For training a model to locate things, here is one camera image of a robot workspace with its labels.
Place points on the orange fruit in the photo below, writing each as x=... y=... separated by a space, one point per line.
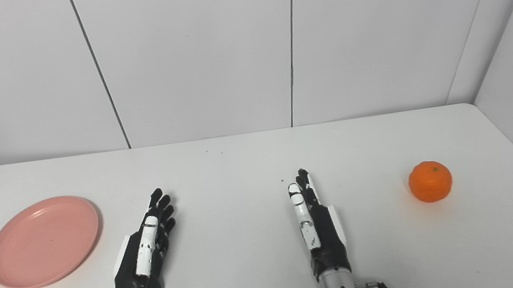
x=430 y=181

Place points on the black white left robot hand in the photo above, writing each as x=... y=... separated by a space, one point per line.
x=132 y=274

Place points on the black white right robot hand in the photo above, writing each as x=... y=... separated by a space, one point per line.
x=330 y=241

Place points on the pink round plate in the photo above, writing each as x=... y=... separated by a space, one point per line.
x=41 y=241

